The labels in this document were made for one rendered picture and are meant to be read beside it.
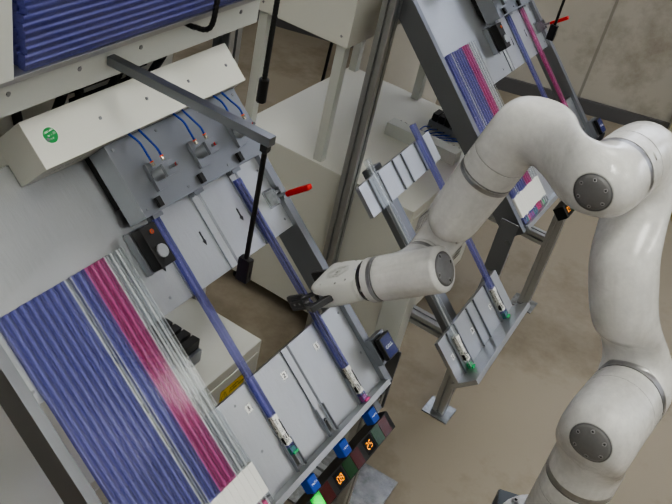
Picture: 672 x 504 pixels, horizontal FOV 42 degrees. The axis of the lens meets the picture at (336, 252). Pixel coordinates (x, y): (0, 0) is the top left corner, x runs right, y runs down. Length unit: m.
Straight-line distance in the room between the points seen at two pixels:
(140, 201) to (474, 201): 0.54
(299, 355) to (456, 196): 0.48
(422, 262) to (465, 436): 1.38
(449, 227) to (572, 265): 2.36
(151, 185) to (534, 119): 0.63
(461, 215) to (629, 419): 0.39
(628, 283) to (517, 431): 1.64
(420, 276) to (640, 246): 0.38
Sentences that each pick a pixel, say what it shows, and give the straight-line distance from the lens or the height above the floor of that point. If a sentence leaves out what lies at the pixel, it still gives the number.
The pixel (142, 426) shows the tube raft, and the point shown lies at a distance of 1.41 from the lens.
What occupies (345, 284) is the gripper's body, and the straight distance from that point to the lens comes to 1.56.
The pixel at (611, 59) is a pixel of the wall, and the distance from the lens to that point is 5.02.
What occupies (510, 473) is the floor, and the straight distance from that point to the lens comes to 2.76.
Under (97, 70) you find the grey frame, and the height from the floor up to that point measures 1.33.
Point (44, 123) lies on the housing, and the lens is 1.39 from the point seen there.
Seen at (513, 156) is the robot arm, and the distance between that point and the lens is 1.30.
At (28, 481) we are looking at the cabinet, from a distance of 1.70.
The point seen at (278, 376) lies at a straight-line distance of 1.61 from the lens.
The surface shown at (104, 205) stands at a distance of 1.48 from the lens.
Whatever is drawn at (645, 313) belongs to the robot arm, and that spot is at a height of 1.25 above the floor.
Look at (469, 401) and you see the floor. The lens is 2.91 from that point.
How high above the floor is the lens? 1.96
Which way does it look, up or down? 36 degrees down
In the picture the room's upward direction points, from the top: 14 degrees clockwise
